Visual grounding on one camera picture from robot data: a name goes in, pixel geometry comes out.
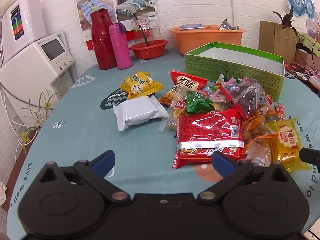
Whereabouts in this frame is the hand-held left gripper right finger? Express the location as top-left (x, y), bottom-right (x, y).
top-left (197, 151), bottom-right (292, 203)

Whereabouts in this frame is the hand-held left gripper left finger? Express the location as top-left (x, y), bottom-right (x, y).
top-left (37, 150), bottom-right (131, 203)

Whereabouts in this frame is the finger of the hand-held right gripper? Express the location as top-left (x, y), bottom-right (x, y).
top-left (299, 147), bottom-right (320, 167)

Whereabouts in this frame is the yellow bread packet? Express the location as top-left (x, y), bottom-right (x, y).
top-left (265, 119), bottom-right (313, 173)

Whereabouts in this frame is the white snack packet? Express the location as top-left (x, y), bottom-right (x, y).
top-left (113, 95), bottom-right (170, 132)

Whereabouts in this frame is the yellow snack packet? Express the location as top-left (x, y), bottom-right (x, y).
top-left (119, 71), bottom-right (164, 100)

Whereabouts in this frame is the red cracker snack packet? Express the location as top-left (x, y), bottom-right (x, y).
top-left (159, 70), bottom-right (208, 105)

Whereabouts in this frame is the green cardboard box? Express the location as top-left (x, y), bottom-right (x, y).
top-left (184, 42), bottom-right (285, 102)

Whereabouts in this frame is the large red snack packet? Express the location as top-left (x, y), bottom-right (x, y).
top-left (172, 109), bottom-right (245, 170)

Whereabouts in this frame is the teal printed tablecloth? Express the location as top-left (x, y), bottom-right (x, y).
top-left (5, 49), bottom-right (320, 238)

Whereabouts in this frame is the clear pastry packet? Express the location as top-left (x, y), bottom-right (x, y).
top-left (244, 135), bottom-right (278, 167)

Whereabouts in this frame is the orange nut packet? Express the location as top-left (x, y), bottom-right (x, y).
top-left (241, 110), bottom-right (278, 145)

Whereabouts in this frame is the green candy wrapper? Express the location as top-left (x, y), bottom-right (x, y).
top-left (186, 91), bottom-right (213, 114)

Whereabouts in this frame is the clear bag of dark dates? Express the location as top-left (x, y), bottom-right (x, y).
top-left (220, 82), bottom-right (270, 119)

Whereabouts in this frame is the thin leafed potted plant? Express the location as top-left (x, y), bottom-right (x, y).
top-left (12, 89), bottom-right (60, 153)

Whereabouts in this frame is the green shoe box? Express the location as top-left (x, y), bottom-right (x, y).
top-left (297, 32), bottom-right (320, 55)

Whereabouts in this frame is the white appliance with screen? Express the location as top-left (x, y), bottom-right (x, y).
top-left (0, 34), bottom-right (75, 122)

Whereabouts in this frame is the pink thermos bottle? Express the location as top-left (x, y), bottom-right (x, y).
top-left (109, 22), bottom-right (133, 70)

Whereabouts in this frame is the brown cardboard box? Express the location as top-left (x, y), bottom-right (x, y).
top-left (259, 20), bottom-right (298, 63)

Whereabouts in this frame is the red plastic basin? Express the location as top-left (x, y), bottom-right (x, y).
top-left (129, 39), bottom-right (169, 60)

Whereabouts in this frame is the red thermos jug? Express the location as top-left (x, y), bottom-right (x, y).
top-left (90, 7), bottom-right (118, 70)

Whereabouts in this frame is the orange plastic basin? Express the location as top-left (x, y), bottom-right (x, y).
top-left (169, 25), bottom-right (247, 57)

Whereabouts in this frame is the glass pitcher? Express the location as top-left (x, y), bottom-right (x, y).
top-left (131, 17), bottom-right (160, 47)

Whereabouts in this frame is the blue plastic lid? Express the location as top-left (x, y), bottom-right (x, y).
top-left (180, 24), bottom-right (203, 31)

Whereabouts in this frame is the purple leafed plant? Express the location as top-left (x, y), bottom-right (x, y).
top-left (272, 6), bottom-right (299, 37)

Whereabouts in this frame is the medium blue decorative plate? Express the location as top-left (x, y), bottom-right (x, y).
top-left (304, 0), bottom-right (316, 19)

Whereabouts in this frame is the white water purifier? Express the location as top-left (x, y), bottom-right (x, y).
top-left (1, 0), bottom-right (47, 62)

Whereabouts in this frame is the wall poster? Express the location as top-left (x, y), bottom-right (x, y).
top-left (74, 0), bottom-right (157, 32)

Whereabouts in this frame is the white wall pipe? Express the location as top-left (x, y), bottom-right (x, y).
top-left (228, 0), bottom-right (236, 27)

